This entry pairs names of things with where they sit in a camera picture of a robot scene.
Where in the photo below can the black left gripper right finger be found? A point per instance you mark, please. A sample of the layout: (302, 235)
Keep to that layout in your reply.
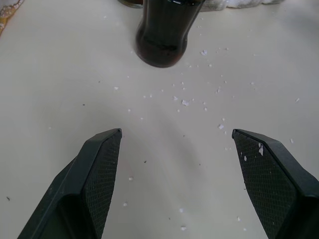
(271, 184)

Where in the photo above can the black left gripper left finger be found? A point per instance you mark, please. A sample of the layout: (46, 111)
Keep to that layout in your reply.
(82, 189)

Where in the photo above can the yellow patterned cloth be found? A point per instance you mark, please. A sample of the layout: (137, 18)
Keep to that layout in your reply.
(7, 13)

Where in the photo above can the white crumpled cloth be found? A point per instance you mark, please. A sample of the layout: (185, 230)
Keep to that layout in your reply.
(251, 3)

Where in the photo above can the dark cola glass bottle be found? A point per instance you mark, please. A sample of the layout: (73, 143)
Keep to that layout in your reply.
(162, 35)

